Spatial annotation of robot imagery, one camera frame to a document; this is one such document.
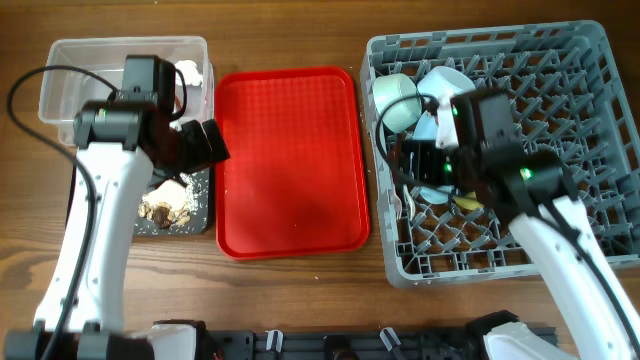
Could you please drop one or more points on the clear plastic bin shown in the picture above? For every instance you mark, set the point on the clear plastic bin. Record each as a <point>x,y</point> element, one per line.
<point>63,93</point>

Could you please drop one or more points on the white napkin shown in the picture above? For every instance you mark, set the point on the white napkin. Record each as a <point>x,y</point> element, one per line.
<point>190,74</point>

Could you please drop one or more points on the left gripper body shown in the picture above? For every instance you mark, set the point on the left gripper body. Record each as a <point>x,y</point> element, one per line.
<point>191,149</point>

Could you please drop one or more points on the grey dishwasher rack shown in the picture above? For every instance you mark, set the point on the grey dishwasher rack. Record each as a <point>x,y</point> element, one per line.
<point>566,96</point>

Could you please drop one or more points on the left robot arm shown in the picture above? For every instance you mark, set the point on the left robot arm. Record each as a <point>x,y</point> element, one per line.
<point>120,145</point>

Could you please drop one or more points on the small light blue bowl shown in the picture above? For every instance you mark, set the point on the small light blue bowl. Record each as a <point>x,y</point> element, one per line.
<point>444,81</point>

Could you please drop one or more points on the red serving tray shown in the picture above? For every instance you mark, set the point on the red serving tray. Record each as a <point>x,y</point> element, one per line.
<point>294,183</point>

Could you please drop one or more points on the black plastic tray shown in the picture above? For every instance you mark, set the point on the black plastic tray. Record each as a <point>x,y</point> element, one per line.
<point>117,209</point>

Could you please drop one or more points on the white plastic fork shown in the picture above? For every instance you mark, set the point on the white plastic fork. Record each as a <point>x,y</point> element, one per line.
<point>396,203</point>

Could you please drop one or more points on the mint green bowl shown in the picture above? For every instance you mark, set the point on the mint green bowl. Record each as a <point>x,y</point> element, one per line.
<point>396,101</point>

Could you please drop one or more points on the yellow plastic cup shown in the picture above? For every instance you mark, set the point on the yellow plastic cup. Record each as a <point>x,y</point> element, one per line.
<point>468,201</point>

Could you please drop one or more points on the white plastic spoon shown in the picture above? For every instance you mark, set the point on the white plastic spoon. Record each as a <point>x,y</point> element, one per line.
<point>409,202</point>

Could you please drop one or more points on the rice and peanut scraps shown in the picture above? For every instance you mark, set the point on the rice and peanut scraps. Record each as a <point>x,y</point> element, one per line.
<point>175,207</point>

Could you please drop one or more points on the light blue plate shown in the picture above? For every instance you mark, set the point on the light blue plate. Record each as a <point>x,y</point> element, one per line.
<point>426,129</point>

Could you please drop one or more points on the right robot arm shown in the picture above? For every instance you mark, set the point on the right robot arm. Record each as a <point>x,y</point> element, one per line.
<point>535,196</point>

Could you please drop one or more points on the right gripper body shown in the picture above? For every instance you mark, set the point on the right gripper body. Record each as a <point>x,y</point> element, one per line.
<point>433,165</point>

